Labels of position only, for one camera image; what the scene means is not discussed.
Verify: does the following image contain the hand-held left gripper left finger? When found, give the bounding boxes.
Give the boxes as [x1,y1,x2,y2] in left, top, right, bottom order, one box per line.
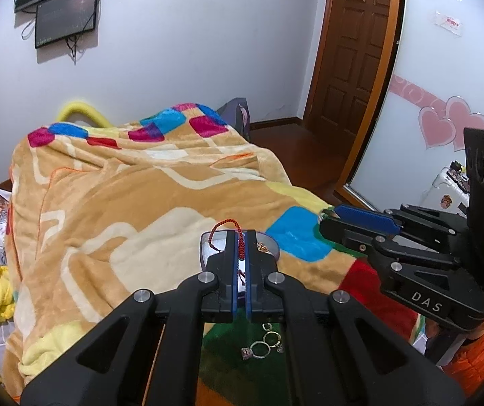
[21,229,243,406]

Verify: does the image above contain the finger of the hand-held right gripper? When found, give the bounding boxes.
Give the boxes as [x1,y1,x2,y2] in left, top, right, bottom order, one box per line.
[334,204,470,243]
[318,210,468,270]

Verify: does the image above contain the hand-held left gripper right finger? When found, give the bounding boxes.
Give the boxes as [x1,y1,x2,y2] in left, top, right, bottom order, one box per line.
[244,229,466,406]

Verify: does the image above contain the clear plastic jewelry box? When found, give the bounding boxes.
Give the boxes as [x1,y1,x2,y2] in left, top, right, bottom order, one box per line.
[199,229,281,272]

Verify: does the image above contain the red braided cord bracelet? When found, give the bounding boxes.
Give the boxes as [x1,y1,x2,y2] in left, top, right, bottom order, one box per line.
[209,218,248,293]

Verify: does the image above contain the person's right forearm orange sleeve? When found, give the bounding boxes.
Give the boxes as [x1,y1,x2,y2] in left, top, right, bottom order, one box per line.
[442,316,484,386]

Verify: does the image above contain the white suitcase with stickers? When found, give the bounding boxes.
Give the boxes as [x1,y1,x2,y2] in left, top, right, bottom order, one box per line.
[420,160,474,221]

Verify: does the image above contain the patterned tan fleece blanket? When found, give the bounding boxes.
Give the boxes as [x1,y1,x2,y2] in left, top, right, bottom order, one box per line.
[4,102,431,406]

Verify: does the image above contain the grey printed pillow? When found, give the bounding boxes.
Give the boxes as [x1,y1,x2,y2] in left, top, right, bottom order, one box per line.
[216,97,252,143]

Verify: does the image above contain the brown wooden door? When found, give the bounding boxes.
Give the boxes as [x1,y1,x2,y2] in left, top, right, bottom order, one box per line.
[305,0,408,187]

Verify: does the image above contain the white wardrobe door pink hearts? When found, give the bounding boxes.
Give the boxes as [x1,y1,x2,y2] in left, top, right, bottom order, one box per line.
[346,0,484,221]

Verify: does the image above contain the white paper label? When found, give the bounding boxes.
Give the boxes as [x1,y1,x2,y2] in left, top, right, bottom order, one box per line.
[433,9,465,37]

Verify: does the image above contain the yellow foam tube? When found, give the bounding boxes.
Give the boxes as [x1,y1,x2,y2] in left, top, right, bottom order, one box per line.
[58,100,115,130]

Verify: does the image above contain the silver ring with dark charm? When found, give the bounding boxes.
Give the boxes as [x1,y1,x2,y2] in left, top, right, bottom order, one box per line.
[265,332,284,353]

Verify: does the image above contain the black monitor cable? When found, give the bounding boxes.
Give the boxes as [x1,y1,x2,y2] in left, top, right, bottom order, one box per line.
[65,36,89,67]

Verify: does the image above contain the small black wall monitor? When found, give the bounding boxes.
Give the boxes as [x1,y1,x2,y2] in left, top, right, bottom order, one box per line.
[34,0,101,50]

